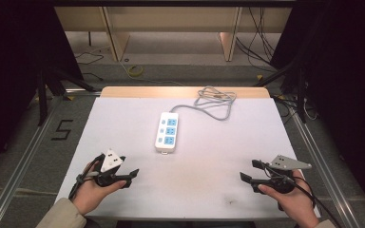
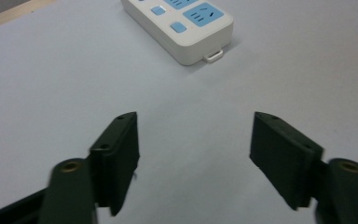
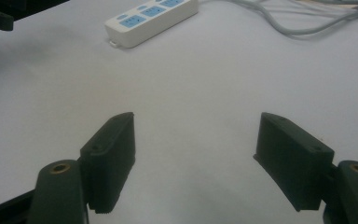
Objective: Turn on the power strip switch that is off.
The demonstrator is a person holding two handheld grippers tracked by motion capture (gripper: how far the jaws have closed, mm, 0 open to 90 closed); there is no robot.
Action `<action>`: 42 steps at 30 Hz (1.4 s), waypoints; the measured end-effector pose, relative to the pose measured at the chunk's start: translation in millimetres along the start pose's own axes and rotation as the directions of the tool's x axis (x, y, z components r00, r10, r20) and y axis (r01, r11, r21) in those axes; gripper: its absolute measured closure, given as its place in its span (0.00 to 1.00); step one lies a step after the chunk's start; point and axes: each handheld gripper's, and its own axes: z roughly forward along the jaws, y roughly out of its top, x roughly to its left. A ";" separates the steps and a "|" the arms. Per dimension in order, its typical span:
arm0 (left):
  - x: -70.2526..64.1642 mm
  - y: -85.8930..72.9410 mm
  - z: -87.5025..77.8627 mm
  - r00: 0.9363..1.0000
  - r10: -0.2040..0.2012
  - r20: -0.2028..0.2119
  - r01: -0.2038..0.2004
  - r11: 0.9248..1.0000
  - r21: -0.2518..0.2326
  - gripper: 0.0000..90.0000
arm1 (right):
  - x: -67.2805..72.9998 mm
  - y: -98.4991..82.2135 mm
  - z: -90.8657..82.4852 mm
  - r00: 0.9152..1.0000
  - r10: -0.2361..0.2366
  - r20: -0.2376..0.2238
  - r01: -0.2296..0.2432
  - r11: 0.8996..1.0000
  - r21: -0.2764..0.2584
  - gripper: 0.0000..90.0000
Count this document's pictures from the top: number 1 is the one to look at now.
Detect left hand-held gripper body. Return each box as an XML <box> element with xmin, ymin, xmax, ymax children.
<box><xmin>93</xmin><ymin>148</ymin><xmax>127</xmax><ymax>188</ymax></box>

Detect yellow floor cable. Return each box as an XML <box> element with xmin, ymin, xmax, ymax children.
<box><xmin>118</xmin><ymin>60</ymin><xmax>185</xmax><ymax>87</ymax></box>

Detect aluminium rail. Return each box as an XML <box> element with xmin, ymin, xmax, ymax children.
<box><xmin>288</xmin><ymin>108</ymin><xmax>361</xmax><ymax>228</ymax></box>
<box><xmin>0</xmin><ymin>88</ymin><xmax>103</xmax><ymax>228</ymax></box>

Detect dark curtain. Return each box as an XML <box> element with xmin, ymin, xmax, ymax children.
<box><xmin>0</xmin><ymin>0</ymin><xmax>85</xmax><ymax>181</ymax></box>
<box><xmin>270</xmin><ymin>0</ymin><xmax>365</xmax><ymax>222</ymax></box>

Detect bundle of black cables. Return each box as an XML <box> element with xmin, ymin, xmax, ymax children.
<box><xmin>235</xmin><ymin>7</ymin><xmax>279</xmax><ymax>70</ymax></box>

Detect black and white floor cables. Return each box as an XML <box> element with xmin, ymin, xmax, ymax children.
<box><xmin>271</xmin><ymin>94</ymin><xmax>318</xmax><ymax>125</ymax></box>

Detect person's left hand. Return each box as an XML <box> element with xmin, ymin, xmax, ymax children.
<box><xmin>71</xmin><ymin>161</ymin><xmax>127</xmax><ymax>217</ymax></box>

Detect person's right hand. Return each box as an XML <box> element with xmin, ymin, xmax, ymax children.
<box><xmin>258</xmin><ymin>169</ymin><xmax>320</xmax><ymax>228</ymax></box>

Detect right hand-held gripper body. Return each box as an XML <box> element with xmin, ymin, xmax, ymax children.
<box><xmin>259</xmin><ymin>154</ymin><xmax>314</xmax><ymax>195</ymax></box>

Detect thin black floor cable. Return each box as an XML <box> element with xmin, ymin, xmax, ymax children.
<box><xmin>74</xmin><ymin>51</ymin><xmax>106</xmax><ymax>82</ymax></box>

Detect yellow tape roll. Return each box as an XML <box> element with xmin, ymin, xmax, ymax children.
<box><xmin>127</xmin><ymin>65</ymin><xmax>144</xmax><ymax>77</ymax></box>

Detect white and blue power strip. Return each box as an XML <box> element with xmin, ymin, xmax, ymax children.
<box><xmin>154</xmin><ymin>111</ymin><xmax>180</xmax><ymax>156</ymax></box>

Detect right hand-held gripper cable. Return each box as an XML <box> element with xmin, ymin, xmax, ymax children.
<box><xmin>264</xmin><ymin>165</ymin><xmax>344</xmax><ymax>228</ymax></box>

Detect grey power strip cable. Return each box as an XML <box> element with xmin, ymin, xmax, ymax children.
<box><xmin>169</xmin><ymin>85</ymin><xmax>238</xmax><ymax>122</ymax></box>

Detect black metal stand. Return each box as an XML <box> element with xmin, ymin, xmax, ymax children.
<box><xmin>35</xmin><ymin>66</ymin><xmax>99</xmax><ymax>127</ymax></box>
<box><xmin>252</xmin><ymin>58</ymin><xmax>309</xmax><ymax>124</ymax></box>

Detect beige wooden desk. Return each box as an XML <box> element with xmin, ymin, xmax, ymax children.
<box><xmin>53</xmin><ymin>6</ymin><xmax>293</xmax><ymax>63</ymax></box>

